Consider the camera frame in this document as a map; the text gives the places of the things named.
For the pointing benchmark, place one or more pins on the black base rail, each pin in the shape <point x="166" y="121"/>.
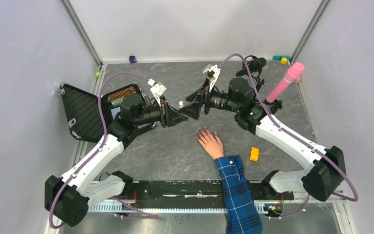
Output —
<point x="175" y="194"/>

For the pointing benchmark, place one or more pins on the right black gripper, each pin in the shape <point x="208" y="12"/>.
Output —
<point x="193" y="110"/>

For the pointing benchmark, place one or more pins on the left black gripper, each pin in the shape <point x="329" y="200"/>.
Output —
<point x="169" y="115"/>

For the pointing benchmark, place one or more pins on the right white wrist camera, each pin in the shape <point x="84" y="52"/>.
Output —
<point x="212" y="72"/>

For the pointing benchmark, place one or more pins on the small yellow cube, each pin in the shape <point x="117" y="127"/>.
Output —
<point x="284" y="60"/>

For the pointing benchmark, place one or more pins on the blue plaid sleeve forearm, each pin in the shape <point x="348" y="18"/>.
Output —
<point x="242" y="215"/>

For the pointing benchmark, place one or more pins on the person hand with painted nails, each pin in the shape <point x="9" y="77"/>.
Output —
<point x="211" y="143"/>

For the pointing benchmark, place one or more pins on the black microphone on tripod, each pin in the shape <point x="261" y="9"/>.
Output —
<point x="253" y="66"/>

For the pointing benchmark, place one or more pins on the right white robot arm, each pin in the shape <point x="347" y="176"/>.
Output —
<point x="323" y="168"/>

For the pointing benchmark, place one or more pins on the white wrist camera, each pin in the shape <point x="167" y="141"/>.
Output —
<point x="157" y="89"/>
<point x="212" y="72"/>

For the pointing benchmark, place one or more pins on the purple cube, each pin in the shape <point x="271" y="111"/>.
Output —
<point x="132" y="59"/>

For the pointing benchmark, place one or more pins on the teal block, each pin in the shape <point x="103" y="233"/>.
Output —
<point x="279" y="57"/>

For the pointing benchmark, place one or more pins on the yellow block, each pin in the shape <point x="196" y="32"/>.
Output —
<point x="254" y="154"/>

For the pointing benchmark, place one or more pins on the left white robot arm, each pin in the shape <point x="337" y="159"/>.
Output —
<point x="69" y="197"/>

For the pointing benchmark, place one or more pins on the pink foam cylinder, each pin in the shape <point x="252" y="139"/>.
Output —
<point x="291" y="75"/>

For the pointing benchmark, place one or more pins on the black poker chip case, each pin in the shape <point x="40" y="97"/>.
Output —
<point x="82" y="113"/>

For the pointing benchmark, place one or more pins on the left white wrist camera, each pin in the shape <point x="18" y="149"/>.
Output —
<point x="157" y="89"/>

